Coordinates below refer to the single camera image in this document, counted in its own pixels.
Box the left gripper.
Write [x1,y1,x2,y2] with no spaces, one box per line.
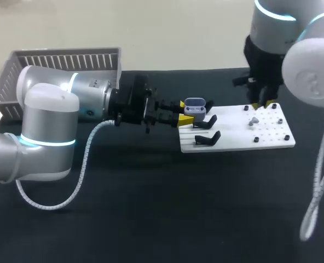
[109,73,195,135]

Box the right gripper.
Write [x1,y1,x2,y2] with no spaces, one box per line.
[232,35,286,111]

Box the pale blue earbud case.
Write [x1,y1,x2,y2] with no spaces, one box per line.
[183,97,207,116]

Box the white plate with black stands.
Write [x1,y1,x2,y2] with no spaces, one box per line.
[176,102,297,153]

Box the grey slotted basket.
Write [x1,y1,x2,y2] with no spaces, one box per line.
[0,47,123,122]

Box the white cable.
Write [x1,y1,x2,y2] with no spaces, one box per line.
[299,105,324,242]
[15,119,115,211]

